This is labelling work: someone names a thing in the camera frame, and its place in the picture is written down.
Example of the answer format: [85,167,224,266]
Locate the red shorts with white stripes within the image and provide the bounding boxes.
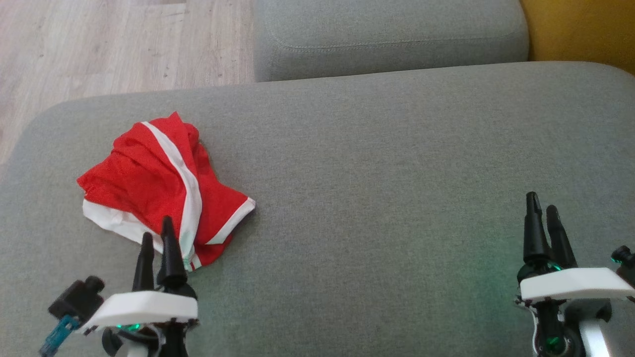
[76,112,256,272]

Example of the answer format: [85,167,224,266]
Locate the blue camera cable connector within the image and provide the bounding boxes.
[40,315,80,357]

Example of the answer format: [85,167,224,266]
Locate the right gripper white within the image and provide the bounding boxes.
[517,192,635,338]

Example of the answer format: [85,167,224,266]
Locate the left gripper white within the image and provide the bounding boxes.
[81,216,199,357]

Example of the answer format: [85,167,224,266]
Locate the wide yellow sofa backrest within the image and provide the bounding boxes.
[520,0,635,75]

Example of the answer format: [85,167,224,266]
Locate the large grey sofa seat cushion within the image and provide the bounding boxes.
[0,61,635,357]

